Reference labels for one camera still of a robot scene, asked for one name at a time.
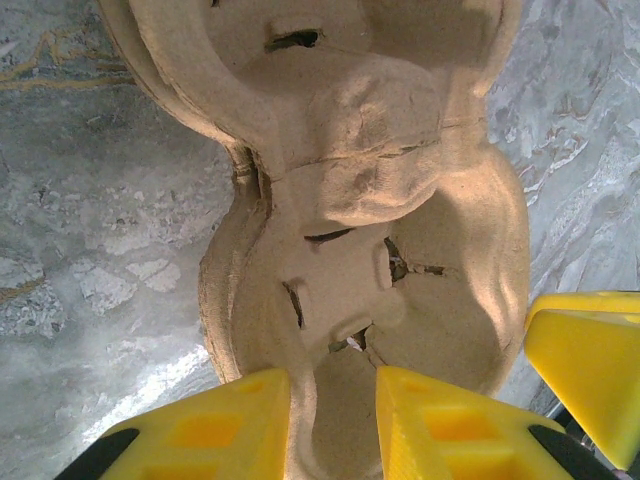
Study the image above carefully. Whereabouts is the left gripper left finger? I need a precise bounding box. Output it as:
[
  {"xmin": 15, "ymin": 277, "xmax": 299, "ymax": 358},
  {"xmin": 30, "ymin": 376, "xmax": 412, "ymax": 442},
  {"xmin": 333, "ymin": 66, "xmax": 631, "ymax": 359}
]
[{"xmin": 52, "ymin": 367, "xmax": 292, "ymax": 480}]

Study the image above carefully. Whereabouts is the brown pulp cup carrier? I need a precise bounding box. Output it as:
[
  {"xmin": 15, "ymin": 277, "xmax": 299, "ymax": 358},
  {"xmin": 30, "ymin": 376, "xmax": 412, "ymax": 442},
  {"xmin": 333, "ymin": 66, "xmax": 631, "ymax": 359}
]
[
  {"xmin": 94, "ymin": 0, "xmax": 532, "ymax": 480},
  {"xmin": 94, "ymin": 0, "xmax": 274, "ymax": 386}
]

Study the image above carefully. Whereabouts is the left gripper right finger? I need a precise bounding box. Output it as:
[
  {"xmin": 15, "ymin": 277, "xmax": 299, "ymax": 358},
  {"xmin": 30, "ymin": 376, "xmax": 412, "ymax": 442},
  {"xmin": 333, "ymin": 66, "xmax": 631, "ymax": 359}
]
[{"xmin": 374, "ymin": 365, "xmax": 619, "ymax": 480}]

